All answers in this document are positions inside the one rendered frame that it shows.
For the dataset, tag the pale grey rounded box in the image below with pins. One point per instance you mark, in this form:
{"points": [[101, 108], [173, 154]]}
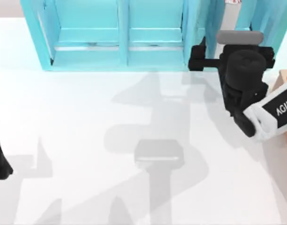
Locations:
{"points": [[239, 37]]}

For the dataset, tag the salmon-coloured box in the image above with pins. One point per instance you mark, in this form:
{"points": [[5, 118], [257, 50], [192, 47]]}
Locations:
{"points": [[278, 80]]}

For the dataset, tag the white and red book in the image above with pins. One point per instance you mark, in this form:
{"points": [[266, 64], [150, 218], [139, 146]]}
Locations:
{"points": [[232, 1]]}

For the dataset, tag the light blue rack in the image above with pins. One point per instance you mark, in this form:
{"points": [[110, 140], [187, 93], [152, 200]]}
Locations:
{"points": [[94, 35]]}

